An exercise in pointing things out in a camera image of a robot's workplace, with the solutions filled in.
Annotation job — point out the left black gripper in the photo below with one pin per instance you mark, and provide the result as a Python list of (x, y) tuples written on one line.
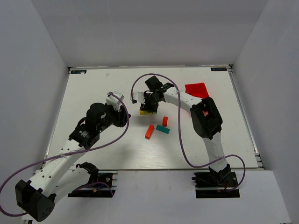
[(124, 115)]

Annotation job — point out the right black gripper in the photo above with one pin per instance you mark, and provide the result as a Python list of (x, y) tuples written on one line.
[(149, 105)]

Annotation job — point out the long green wood block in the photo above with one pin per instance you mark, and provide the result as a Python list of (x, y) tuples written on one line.
[(150, 113)]

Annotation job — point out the short red wood block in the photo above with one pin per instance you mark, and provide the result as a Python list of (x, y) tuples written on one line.
[(165, 121)]

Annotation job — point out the teal long wood block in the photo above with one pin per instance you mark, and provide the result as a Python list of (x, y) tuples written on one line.
[(163, 129)]

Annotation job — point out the red plastic bin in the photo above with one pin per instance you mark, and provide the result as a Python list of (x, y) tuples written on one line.
[(198, 91)]

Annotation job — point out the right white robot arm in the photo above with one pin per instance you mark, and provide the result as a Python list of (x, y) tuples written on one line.
[(206, 120)]

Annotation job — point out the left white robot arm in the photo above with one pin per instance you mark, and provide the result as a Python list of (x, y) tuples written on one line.
[(37, 196)]

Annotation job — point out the long red wood block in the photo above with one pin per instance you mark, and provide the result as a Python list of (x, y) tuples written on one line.
[(149, 131)]

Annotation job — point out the left blue corner label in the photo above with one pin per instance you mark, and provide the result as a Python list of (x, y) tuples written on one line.
[(78, 71)]

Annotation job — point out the blue corner label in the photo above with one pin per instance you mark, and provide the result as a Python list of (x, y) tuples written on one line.
[(218, 69), (78, 71)]

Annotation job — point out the right blue corner label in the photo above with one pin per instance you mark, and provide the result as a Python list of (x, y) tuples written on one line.
[(218, 69)]

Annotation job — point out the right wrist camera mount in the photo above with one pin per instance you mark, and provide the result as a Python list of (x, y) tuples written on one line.
[(137, 97)]

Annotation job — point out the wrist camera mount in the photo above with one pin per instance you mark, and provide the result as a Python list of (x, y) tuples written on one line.
[(114, 99), (137, 97)]

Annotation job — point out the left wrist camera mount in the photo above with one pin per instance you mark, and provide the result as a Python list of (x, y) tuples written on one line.
[(114, 99)]

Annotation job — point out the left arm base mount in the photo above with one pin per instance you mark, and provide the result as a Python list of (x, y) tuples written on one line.
[(100, 184)]

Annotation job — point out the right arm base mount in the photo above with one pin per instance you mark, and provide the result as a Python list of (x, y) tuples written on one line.
[(207, 188)]

